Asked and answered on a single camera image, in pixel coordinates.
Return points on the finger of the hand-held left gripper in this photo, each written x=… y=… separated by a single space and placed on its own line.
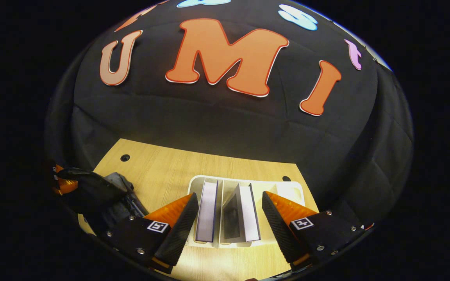
x=65 y=186
x=56 y=168

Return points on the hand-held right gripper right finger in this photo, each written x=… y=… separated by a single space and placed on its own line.
x=277 y=224

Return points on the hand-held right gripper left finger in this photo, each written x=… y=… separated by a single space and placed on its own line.
x=184 y=224

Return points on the blue cover book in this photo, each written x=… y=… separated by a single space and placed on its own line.
x=207 y=210

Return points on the white book with portrait cover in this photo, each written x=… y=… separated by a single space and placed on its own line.
x=248 y=214

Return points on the grey and black schoolbag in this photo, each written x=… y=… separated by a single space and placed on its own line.
x=104 y=191

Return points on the white bookshelf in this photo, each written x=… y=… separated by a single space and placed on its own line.
x=227 y=181

